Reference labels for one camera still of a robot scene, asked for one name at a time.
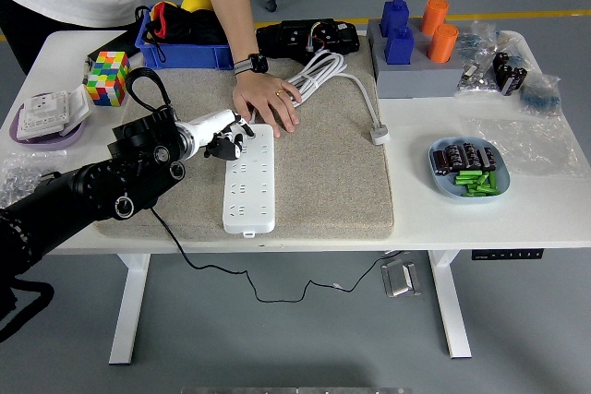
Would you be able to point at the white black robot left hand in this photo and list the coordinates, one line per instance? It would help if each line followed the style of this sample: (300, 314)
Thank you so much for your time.
(212, 128)

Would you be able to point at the person's left hand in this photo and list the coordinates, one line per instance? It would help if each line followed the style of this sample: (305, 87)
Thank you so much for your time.
(263, 96)

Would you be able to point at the white power strip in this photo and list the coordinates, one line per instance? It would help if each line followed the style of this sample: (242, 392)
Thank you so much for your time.
(251, 200)

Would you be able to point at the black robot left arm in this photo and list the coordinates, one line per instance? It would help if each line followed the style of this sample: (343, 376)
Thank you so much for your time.
(92, 186)

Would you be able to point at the black wristwatch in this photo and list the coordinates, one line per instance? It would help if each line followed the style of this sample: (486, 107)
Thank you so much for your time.
(257, 63)

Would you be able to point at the black electronic device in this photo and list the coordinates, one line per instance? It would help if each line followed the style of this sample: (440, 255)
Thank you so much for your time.
(286, 41)

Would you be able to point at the blue plastic bin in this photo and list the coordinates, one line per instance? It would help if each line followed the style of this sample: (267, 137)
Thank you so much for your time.
(184, 56)

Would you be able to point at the black bag with red trim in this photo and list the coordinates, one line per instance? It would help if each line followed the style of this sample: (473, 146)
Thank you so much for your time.
(198, 27)

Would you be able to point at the grey-brown mat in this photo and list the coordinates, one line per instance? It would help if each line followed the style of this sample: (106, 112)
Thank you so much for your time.
(323, 182)

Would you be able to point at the yellow ball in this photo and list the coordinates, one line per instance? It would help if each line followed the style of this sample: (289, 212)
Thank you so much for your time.
(198, 1)

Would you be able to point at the colourful puzzle cube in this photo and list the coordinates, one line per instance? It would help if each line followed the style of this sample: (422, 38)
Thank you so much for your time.
(108, 76)

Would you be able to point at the flat black box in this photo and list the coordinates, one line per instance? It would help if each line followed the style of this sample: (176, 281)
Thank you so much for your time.
(117, 43)

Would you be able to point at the blue bottle-shaped block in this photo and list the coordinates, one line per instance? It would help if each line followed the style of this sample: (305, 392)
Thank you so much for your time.
(400, 48)
(394, 15)

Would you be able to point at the grey block holder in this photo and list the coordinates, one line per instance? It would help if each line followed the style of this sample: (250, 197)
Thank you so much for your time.
(415, 80)

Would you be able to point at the purple tray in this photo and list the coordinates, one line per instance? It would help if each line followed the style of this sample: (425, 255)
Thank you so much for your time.
(41, 140)

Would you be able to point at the orange cylinder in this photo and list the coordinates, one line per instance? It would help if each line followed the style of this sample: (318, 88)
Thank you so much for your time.
(442, 45)
(434, 15)

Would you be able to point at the clear bag of screws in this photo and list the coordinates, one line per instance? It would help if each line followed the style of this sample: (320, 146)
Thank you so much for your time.
(25, 177)

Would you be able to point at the white table leg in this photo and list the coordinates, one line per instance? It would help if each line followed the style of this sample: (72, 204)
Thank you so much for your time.
(450, 311)
(127, 311)

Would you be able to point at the light blue plate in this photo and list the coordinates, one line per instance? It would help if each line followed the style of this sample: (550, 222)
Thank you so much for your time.
(445, 188)

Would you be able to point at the clear bag of metal parts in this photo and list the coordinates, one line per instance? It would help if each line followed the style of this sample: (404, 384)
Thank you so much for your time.
(475, 80)

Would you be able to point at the green battery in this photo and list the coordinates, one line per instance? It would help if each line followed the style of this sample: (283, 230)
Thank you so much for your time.
(484, 179)
(480, 193)
(493, 182)
(474, 187)
(466, 179)
(467, 175)

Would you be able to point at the clear bag of blue parts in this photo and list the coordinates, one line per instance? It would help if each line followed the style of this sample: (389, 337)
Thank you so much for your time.
(475, 39)
(540, 96)

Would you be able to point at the clear bag of black capacitors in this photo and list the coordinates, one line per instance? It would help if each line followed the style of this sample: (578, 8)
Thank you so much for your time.
(508, 73)

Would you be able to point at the empty clear plastic bag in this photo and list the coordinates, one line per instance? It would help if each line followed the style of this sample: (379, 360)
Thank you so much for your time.
(531, 145)

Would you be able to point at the black table control panel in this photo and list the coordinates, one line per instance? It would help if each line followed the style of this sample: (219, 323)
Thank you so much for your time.
(508, 254)

